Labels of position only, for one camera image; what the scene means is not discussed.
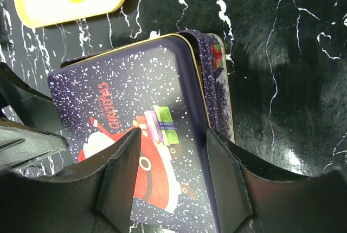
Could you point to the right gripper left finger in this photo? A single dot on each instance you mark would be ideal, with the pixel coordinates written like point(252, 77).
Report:
point(95, 195)

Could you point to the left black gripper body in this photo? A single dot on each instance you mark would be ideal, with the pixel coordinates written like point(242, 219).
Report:
point(35, 136)

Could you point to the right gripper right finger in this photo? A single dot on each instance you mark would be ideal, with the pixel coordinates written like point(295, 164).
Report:
point(253, 195)

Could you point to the gold tin lid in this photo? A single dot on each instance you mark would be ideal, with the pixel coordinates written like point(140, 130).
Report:
point(172, 188)

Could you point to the decorated cookie tin box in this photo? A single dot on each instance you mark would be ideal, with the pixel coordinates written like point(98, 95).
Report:
point(217, 81)

